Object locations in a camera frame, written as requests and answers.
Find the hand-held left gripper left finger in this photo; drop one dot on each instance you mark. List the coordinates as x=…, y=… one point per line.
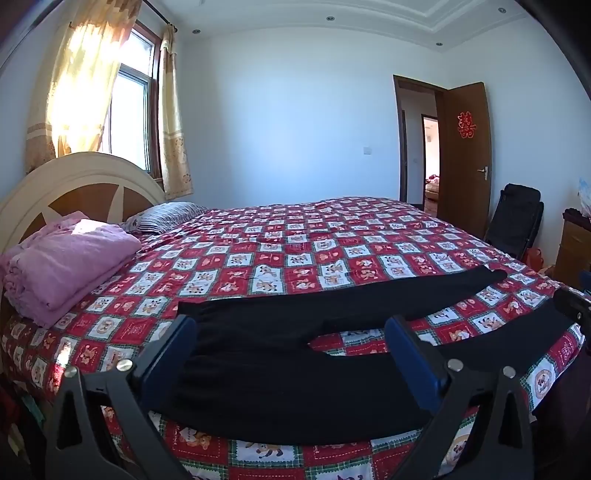
x=168, y=360

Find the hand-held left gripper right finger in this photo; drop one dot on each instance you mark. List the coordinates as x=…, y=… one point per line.
x=413, y=360

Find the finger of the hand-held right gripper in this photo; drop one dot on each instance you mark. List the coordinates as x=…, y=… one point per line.
x=572, y=307

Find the black pants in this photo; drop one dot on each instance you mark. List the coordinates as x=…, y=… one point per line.
x=277, y=323

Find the wooden cabinet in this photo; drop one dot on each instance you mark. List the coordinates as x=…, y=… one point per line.
x=572, y=254

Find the red bag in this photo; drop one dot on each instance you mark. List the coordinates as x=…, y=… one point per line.
x=534, y=258

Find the black folding chair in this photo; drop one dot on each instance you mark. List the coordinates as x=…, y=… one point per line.
x=517, y=217

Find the pale plastic bag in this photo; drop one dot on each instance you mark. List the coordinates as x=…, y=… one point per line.
x=585, y=198

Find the folded pink blanket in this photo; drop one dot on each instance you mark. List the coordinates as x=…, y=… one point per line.
x=69, y=263

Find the striped grey pillow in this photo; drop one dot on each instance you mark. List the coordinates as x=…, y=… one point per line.
x=171, y=214

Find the red printed patchwork quilt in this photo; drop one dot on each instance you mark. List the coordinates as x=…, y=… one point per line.
x=277, y=249

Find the brown wooden door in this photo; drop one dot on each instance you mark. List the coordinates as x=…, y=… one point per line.
x=461, y=194

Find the cream and wood headboard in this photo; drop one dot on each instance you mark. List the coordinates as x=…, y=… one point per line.
x=78, y=175

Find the red paper door decoration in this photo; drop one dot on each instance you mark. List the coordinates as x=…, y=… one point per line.
x=466, y=124

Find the narrow yellow patterned curtain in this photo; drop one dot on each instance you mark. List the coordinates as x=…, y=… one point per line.
x=173, y=138

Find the wood framed window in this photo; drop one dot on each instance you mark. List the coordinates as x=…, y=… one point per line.
x=129, y=115

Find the wide yellow patterned curtain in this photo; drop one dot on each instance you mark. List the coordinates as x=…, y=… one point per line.
x=78, y=92

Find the black curtain rod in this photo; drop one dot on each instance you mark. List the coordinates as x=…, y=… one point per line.
x=159, y=14

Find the brown door frame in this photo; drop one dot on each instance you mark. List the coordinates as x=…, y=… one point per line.
x=396, y=138

